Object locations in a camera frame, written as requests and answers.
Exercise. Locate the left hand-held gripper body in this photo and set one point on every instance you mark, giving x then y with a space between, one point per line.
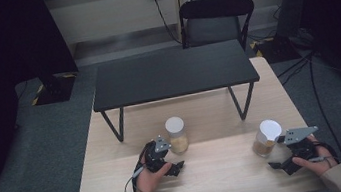
153 159

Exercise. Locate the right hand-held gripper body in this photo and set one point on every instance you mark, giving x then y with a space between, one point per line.
300 148

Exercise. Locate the jar with brown powder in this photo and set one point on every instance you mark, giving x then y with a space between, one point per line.
265 139

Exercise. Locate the jar with pale yellow powder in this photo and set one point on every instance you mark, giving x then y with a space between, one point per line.
177 135

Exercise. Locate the black desktop shelf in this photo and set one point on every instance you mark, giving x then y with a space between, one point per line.
172 74

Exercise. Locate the person's left hand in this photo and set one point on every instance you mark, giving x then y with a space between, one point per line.
148 183

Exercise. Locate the person's right hand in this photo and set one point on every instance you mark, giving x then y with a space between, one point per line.
319 164

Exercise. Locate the black folding chair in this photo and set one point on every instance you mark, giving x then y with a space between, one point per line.
215 19

